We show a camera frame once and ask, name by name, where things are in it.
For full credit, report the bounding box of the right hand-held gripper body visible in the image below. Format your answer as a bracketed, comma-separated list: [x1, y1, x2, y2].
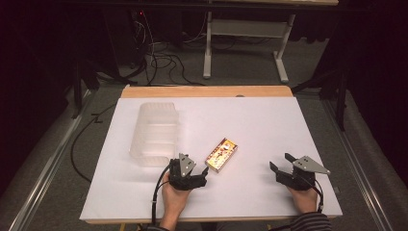
[275, 155, 332, 192]

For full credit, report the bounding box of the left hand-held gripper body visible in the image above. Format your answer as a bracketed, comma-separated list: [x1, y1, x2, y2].
[168, 153, 208, 192]

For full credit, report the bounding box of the yellow red patterned box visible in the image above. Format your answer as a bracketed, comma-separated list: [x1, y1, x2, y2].
[204, 137, 240, 174]

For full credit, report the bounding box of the person's left hand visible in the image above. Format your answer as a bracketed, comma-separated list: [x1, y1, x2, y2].
[161, 181, 192, 220]

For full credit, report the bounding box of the person's right hand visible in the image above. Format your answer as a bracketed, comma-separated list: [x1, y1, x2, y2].
[288, 188, 319, 215]

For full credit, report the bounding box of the white table cover board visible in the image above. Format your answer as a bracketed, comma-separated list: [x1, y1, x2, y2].
[79, 96, 344, 222]

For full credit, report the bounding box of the translucent plastic storage rack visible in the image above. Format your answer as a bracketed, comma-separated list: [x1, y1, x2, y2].
[128, 101, 180, 168]

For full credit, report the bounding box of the black metal stand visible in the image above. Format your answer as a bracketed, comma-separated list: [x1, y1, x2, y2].
[70, 59, 101, 120]
[291, 67, 350, 132]

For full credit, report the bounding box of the wooden table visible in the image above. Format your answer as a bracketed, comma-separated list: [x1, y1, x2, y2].
[84, 84, 339, 225]

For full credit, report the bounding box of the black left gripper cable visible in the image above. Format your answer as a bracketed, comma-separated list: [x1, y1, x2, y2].
[150, 163, 171, 225]

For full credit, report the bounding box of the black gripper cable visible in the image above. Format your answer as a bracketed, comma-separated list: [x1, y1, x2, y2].
[311, 178, 324, 214]
[150, 163, 171, 225]

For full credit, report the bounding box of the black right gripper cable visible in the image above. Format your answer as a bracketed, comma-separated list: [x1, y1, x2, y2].
[311, 178, 324, 214]

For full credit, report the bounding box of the metal floor rail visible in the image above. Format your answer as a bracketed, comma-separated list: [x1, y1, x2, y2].
[9, 89, 93, 231]
[322, 98, 391, 231]

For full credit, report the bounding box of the long black floor cable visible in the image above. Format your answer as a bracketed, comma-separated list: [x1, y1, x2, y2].
[69, 103, 117, 184]

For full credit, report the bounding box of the tangle of black floor cables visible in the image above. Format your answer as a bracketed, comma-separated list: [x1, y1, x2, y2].
[128, 12, 207, 88]

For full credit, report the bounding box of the white metal desk frame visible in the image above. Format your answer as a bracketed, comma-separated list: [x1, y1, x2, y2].
[202, 11, 296, 85]

